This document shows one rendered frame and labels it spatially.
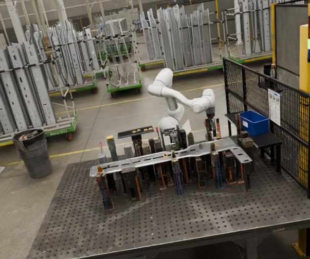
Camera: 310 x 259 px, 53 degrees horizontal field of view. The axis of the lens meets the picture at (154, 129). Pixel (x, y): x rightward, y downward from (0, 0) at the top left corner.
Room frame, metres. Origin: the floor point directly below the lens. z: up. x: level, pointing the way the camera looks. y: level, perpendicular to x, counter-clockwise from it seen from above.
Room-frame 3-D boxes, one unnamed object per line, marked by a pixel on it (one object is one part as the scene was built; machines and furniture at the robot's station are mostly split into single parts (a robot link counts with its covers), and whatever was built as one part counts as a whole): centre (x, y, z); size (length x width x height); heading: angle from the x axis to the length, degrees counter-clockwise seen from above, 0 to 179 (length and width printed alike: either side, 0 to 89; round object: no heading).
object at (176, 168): (2.42, -0.12, 0.87); 0.12 x 0.09 x 0.35; 3
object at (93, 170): (2.58, -0.03, 1.00); 1.38 x 0.22 x 0.02; 93
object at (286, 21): (4.43, -2.13, 1.00); 1.34 x 0.14 x 2.00; 179
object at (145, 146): (2.74, 0.12, 0.89); 0.13 x 0.11 x 0.38; 3
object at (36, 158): (4.75, 2.01, 0.36); 0.54 x 0.50 x 0.73; 179
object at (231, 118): (2.84, -0.94, 1.01); 0.90 x 0.22 x 0.03; 3
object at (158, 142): (2.78, -0.01, 0.89); 0.13 x 0.11 x 0.38; 3
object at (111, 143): (2.90, 0.46, 0.92); 0.08 x 0.08 x 0.44; 3
